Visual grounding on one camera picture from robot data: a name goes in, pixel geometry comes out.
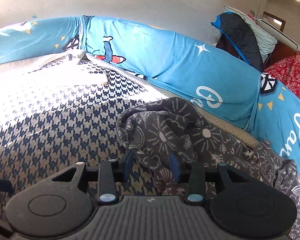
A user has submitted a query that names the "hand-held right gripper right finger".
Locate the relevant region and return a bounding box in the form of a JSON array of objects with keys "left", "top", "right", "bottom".
[{"left": 169, "top": 152, "right": 253, "bottom": 204}]

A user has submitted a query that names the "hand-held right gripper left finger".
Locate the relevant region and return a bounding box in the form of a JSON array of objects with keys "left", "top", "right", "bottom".
[{"left": 51, "top": 150, "right": 135, "bottom": 204}]

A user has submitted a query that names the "grey doodle-print fleece garment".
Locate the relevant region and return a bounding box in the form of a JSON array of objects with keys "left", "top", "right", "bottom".
[{"left": 116, "top": 96, "right": 300, "bottom": 240}]

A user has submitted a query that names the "houndstooth sofa cover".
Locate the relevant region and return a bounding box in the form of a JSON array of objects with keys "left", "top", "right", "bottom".
[{"left": 0, "top": 50, "right": 265, "bottom": 230}]

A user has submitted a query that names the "pale gold smartphone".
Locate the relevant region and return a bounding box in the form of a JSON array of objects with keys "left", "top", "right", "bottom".
[{"left": 52, "top": 69, "right": 110, "bottom": 87}]

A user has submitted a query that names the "red floral quilt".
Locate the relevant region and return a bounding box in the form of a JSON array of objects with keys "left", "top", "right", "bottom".
[{"left": 265, "top": 54, "right": 300, "bottom": 103}]

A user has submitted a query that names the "light green quilt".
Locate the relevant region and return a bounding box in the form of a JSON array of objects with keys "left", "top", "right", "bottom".
[{"left": 224, "top": 5, "right": 278, "bottom": 62}]

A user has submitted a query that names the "white pillow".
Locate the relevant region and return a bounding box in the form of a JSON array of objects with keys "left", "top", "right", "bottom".
[{"left": 255, "top": 19, "right": 300, "bottom": 53}]

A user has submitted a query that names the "brown wooden door frame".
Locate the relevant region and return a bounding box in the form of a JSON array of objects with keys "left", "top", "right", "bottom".
[{"left": 262, "top": 11, "right": 287, "bottom": 32}]

